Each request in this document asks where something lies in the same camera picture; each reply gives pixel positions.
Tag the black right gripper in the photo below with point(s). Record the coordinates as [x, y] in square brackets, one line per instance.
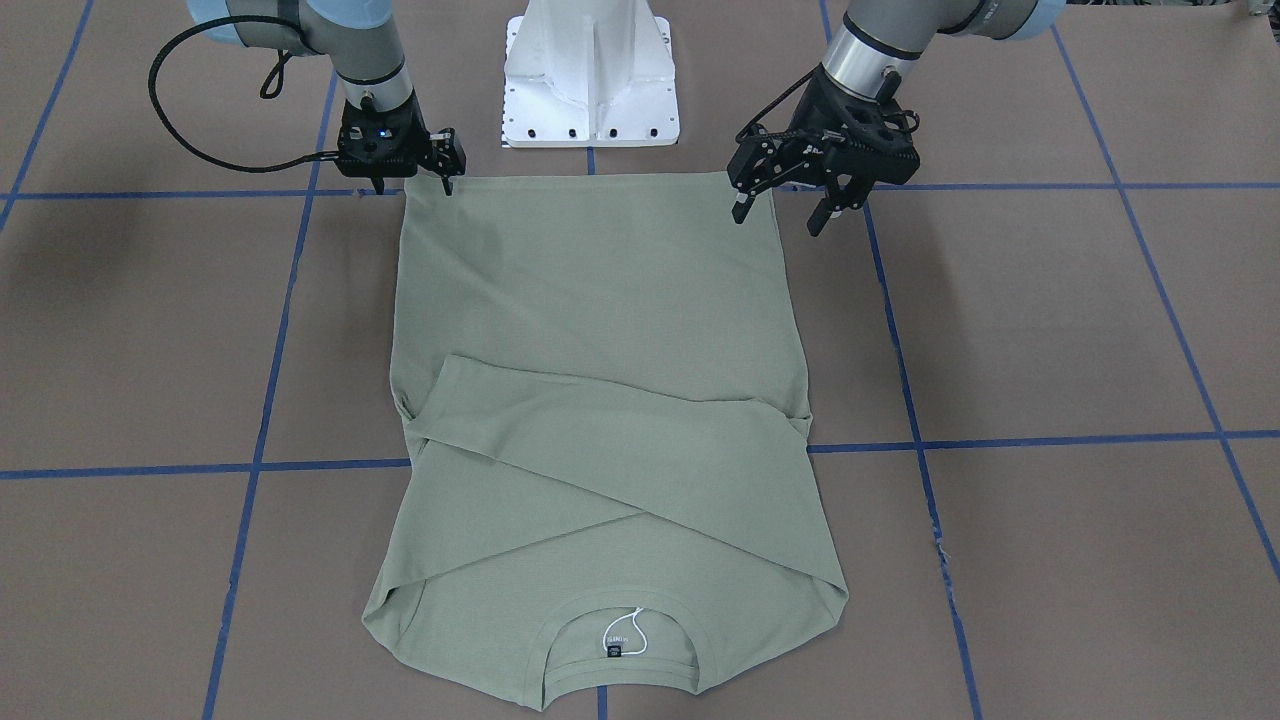
[443, 152]

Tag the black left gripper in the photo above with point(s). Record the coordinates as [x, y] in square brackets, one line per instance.
[812, 112]

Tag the olive green long-sleeve shirt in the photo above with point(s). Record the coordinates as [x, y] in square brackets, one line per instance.
[605, 402]

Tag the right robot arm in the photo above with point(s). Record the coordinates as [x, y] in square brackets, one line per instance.
[359, 37]

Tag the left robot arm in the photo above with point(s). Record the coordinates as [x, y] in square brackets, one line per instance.
[878, 43]

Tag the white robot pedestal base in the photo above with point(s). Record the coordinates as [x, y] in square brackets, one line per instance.
[589, 74]

